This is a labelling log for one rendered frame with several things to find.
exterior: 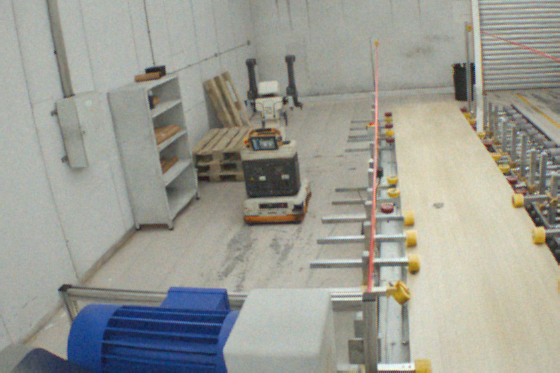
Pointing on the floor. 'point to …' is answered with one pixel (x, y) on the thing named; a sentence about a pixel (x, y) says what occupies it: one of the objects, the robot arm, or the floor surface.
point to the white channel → (473, 24)
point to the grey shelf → (147, 193)
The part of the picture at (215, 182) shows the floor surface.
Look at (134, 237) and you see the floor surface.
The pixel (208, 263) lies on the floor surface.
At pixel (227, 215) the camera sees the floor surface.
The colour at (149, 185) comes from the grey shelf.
